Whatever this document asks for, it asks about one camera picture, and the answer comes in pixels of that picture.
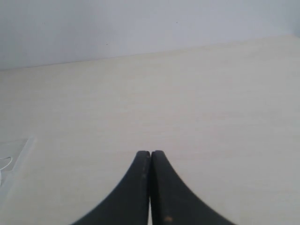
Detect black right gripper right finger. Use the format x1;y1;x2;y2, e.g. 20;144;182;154
150;150;233;225

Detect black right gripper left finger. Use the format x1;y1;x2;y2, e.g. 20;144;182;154
74;151;151;225

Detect white wired earphones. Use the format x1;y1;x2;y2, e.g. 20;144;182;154
0;156;13;186

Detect clear plastic storage case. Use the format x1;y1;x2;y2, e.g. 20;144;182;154
0;137;35;206

